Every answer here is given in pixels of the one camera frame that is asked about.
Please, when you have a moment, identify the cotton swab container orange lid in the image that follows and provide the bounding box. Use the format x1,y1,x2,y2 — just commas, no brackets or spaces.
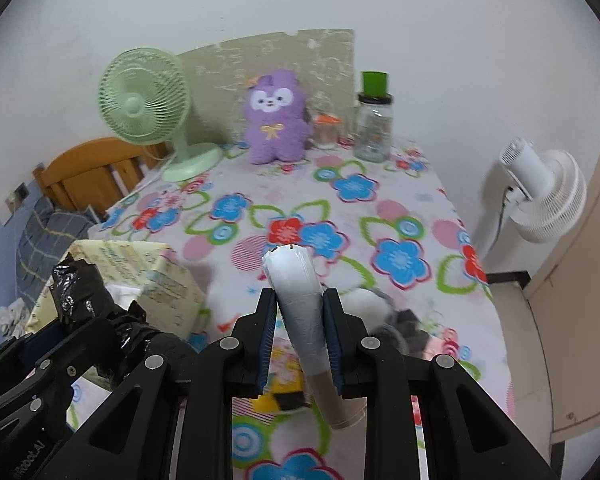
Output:
312,113,342,148

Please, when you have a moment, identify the black plastic bag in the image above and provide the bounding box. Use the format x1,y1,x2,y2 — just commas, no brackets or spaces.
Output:
50,256,198,388

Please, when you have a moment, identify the white standing fan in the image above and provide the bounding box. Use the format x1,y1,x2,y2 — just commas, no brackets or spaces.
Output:
476,138,588,258

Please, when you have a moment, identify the floral tablecloth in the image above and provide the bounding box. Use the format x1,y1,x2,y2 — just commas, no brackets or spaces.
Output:
64,136,516,480

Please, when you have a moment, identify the purple plush toy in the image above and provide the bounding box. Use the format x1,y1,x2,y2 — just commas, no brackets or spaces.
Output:
244,68,311,165

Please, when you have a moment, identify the glass jar with green lid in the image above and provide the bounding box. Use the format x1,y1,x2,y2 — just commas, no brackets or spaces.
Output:
353,70,393,162

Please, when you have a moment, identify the wooden bed headboard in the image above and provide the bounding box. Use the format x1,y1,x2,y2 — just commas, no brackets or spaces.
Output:
32,138,170,214

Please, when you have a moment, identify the green desk fan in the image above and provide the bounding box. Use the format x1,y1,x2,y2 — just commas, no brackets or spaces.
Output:
97,47,223,182

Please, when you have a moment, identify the yellow patterned storage box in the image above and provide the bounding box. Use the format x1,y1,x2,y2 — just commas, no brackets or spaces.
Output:
26,238,207,346

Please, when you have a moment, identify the white roll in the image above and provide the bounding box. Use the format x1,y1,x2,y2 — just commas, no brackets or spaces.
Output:
262,244,366,429

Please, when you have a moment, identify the grey plaid pillow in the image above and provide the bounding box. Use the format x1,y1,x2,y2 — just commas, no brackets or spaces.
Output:
16,196,95,309

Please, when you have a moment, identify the beige patterned board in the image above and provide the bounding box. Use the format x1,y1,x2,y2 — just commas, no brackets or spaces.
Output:
178,29,356,144

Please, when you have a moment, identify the grey plush item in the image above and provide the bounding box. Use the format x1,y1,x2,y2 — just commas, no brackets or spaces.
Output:
340,288,429,359

